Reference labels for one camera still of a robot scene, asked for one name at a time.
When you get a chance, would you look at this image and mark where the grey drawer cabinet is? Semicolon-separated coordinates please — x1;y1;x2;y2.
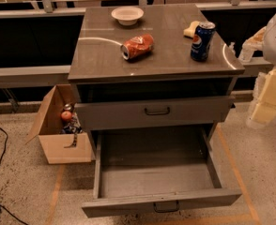
69;4;244;152

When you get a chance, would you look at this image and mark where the yellow sponge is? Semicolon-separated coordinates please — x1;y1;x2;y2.
183;21;200;38

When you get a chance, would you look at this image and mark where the open middle drawer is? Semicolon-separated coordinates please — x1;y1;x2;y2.
83;125;241;218

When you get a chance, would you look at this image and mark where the cardboard box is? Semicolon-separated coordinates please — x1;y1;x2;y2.
26;84;94;164

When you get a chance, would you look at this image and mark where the closed top drawer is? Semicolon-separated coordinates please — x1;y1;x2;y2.
76;96;234;130

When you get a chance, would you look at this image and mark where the white bowl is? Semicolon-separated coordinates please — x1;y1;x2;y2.
111;7;144;26

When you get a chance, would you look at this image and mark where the crushed orange soda can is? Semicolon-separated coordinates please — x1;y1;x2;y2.
120;34;154;60

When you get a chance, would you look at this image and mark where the red apple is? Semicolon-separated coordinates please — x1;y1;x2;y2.
61;111;72;122

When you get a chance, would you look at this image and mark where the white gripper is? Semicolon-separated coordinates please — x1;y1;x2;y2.
238;27;276;128

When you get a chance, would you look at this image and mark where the small clear bottle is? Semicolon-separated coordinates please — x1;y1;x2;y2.
228;42;236;54

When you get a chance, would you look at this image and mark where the blue pepsi can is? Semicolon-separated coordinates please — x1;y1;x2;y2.
191;22;216;62

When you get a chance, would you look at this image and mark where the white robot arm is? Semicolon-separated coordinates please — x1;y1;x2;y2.
238;14;276;128

